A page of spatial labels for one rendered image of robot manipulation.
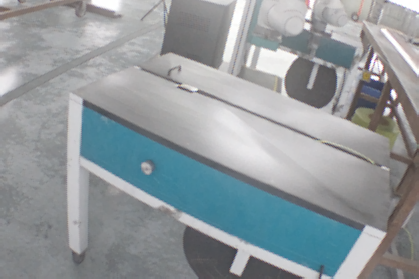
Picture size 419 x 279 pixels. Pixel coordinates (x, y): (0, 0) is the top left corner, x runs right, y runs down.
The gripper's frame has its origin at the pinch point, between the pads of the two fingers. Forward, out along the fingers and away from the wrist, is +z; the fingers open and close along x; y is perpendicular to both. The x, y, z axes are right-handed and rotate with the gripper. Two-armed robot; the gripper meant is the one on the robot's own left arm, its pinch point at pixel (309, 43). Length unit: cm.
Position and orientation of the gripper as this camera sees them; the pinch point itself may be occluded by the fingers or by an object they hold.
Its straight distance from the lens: 268.6
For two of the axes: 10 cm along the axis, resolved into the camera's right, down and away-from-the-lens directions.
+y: 9.6, 2.8, -0.8
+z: -2.2, 8.8, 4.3
